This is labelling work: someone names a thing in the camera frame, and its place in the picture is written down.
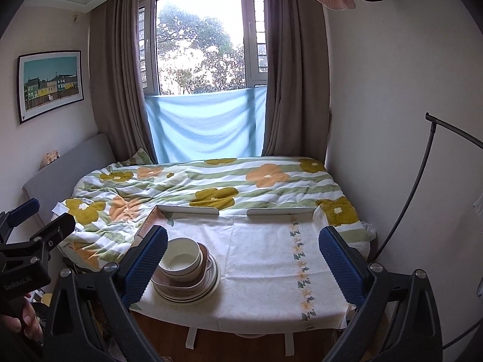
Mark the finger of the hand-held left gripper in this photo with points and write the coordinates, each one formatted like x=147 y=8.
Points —
x=60 y=226
x=24 y=209

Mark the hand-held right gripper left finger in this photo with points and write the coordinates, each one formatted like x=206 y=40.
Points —
x=145 y=267

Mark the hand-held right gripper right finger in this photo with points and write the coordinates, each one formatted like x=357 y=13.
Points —
x=341 y=267

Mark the plain white plate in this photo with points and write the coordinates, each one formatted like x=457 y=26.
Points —
x=179 y=301

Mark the cream round bowl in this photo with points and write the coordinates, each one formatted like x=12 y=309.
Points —
x=193 y=250

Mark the duck print deep plate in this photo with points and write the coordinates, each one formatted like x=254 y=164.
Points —
x=202 y=288

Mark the pink square bowl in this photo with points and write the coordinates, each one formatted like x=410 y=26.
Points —
x=206 y=261

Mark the person's left hand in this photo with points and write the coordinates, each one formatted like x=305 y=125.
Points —
x=32 y=320

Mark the small pink plush toy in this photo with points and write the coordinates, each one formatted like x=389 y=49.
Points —
x=49 y=158

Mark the grey padded headboard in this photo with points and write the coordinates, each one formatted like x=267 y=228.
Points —
x=75 y=166

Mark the white table with raised edges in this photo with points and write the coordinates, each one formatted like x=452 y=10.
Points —
x=188 y=212

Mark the white patterned tablecloth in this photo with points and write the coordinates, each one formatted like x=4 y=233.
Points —
x=264 y=264

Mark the green striped pillow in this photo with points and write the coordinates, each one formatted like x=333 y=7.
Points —
x=139 y=156

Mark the floral striped blanket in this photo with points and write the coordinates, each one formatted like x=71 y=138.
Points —
x=226 y=181

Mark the framed houses picture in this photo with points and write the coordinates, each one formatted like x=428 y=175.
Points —
x=53 y=83

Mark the brown curtain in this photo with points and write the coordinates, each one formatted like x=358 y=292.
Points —
x=298 y=83
x=117 y=83

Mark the light blue cloth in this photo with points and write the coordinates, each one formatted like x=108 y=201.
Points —
x=203 y=124

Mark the black curved stand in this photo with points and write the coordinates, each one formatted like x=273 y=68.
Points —
x=430 y=117

